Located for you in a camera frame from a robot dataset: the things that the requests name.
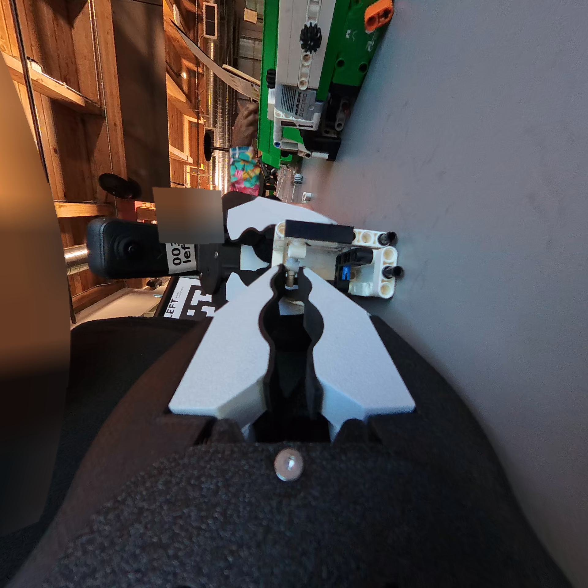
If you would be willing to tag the white lego assembly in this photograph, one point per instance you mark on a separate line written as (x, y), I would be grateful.
(363, 288)

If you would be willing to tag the green white lego truck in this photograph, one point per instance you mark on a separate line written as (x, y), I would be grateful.
(349, 46)

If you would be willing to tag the wooden shelf unit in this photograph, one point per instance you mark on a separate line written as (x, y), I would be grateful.
(69, 69)

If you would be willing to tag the orange lego connector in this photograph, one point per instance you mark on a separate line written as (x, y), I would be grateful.
(388, 7)

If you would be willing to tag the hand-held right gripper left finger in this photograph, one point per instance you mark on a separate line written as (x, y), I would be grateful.
(220, 367)

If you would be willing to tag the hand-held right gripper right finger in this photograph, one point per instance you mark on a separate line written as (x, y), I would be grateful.
(358, 367)

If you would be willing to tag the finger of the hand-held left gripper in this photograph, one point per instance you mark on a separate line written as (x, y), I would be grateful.
(236, 288)
(275, 213)

